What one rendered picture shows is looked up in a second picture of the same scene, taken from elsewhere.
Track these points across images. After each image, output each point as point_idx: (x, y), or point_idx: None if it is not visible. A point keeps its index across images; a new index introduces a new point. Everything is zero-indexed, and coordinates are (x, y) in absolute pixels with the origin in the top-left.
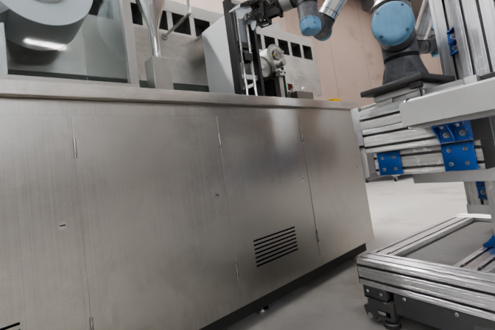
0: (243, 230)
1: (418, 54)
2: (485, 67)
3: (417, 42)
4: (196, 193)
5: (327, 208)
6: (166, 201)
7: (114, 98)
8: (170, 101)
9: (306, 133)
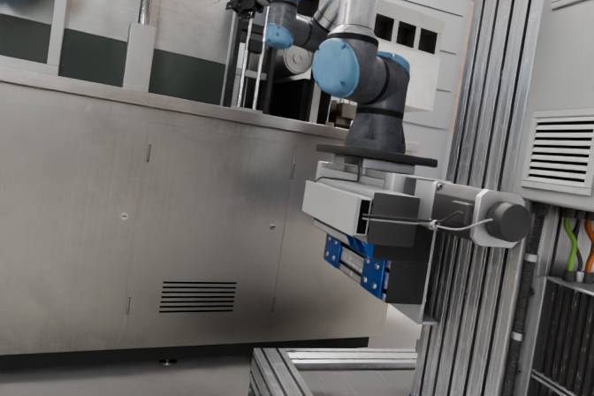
0: (151, 266)
1: (393, 115)
2: (467, 163)
3: (399, 97)
4: (95, 207)
5: (304, 274)
6: (51, 207)
7: (8, 81)
8: (83, 95)
9: (300, 170)
